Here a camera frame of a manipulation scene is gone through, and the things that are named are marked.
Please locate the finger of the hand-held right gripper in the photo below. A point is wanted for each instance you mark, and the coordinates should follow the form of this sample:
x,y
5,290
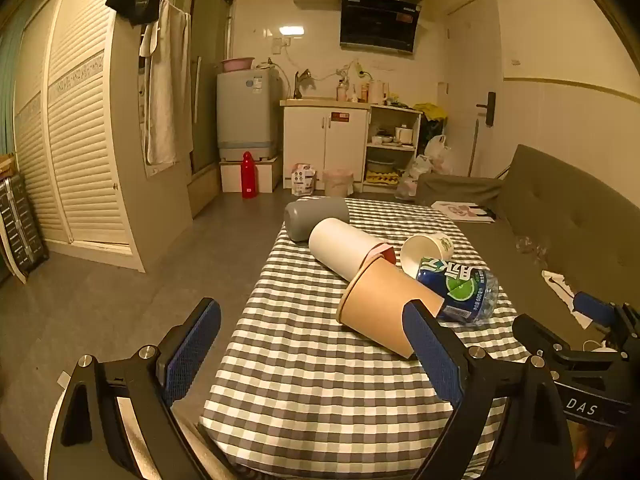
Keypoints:
x,y
594,308
537,332

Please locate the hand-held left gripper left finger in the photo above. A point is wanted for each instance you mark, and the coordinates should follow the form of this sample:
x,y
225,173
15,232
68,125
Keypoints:
x,y
194,346

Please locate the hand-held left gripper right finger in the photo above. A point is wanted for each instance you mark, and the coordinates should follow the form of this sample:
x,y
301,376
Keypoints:
x,y
431,356

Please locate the brown paper cup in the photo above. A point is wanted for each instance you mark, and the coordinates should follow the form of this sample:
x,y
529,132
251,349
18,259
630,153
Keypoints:
x,y
381,305

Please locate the small white paper cup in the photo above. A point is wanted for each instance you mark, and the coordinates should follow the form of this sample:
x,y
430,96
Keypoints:
x,y
425,251

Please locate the pink cup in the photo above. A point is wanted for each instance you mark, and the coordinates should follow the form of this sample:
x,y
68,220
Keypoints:
x,y
385,254

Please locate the white cylindrical cup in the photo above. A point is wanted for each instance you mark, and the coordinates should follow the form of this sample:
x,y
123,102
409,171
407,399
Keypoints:
x,y
340,247

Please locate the grey cup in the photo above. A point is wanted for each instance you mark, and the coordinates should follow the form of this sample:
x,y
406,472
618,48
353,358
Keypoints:
x,y
312,217

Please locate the blue label plastic bottle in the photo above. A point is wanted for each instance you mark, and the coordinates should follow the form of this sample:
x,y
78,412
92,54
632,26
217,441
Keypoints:
x,y
462,292

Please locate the clear plastic wrapper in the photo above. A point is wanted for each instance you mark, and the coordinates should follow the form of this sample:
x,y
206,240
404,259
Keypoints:
x,y
531,249

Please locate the grey sofa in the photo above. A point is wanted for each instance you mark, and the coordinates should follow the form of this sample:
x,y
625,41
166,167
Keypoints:
x,y
575,210

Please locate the grey checked tablecloth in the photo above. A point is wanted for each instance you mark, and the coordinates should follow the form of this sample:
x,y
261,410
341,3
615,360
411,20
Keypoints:
x,y
300,360

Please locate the printed magazine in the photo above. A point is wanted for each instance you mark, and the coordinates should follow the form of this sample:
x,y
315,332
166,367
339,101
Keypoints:
x,y
462,210

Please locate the white washer stand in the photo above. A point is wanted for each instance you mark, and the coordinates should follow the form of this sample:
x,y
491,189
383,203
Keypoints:
x,y
235,177

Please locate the red bottle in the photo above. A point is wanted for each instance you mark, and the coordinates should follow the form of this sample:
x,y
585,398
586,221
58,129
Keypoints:
x,y
248,175

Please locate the clear plastic bag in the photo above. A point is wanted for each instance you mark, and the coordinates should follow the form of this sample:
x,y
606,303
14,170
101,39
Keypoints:
x,y
412,177

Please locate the pink trash bin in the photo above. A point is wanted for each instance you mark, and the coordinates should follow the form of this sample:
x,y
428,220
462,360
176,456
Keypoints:
x,y
338,184

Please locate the white plastic bag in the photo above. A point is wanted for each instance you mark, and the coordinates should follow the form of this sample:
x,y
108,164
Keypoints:
x,y
436,152

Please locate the open white shelf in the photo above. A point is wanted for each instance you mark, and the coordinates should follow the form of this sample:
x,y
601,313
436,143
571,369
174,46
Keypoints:
x,y
417,150

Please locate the dark suitcase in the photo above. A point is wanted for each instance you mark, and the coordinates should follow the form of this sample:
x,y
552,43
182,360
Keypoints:
x,y
20,225

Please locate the white sink cabinet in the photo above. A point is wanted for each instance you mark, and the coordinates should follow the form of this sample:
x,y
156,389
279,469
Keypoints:
x,y
325,145

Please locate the white louvred wardrobe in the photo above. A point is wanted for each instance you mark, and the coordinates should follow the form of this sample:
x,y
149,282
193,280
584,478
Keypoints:
x,y
80,135

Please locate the grey washing machine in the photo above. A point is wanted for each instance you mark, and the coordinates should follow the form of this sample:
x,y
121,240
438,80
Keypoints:
x,y
247,110

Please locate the yellow bag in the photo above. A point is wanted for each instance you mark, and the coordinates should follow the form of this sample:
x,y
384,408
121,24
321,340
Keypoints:
x,y
431,111

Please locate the white hanging towel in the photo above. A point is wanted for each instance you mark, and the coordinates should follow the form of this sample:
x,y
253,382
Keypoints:
x,y
167,85

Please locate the white kettle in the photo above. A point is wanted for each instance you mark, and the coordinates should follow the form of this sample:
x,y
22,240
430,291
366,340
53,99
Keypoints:
x,y
376,92

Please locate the glass shower door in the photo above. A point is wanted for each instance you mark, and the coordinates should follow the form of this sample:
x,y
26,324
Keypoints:
x,y
210,75

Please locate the white door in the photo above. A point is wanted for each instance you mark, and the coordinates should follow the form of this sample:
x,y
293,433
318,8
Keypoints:
x,y
472,60

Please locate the dark faucet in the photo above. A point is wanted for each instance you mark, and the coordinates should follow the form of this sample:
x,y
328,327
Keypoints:
x,y
299,85

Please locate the pink basin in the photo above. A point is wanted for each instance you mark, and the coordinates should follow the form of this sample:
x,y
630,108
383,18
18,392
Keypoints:
x,y
236,64

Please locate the black range hood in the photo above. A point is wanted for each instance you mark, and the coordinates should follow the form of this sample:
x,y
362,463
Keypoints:
x,y
377,20

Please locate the black hanging bag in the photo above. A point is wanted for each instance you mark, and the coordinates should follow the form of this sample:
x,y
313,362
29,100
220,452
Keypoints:
x,y
132,2

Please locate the white wall socket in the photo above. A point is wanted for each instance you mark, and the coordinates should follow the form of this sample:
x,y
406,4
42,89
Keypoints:
x,y
280,47

